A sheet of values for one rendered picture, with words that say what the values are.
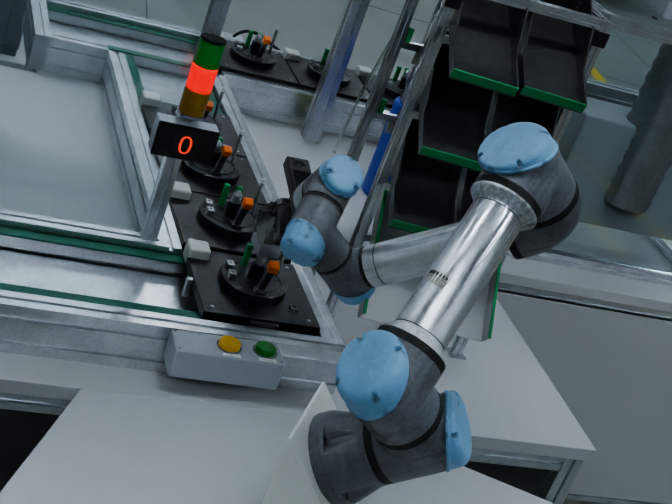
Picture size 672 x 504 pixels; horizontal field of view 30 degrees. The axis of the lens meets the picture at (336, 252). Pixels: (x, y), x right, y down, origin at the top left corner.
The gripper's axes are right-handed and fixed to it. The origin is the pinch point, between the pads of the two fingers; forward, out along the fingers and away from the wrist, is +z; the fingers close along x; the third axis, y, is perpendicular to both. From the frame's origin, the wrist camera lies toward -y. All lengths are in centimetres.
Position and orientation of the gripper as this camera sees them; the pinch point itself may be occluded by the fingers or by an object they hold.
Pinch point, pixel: (271, 227)
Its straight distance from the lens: 244.9
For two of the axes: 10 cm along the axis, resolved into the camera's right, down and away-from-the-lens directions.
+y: -0.2, 9.4, -3.4
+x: 9.1, 1.6, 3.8
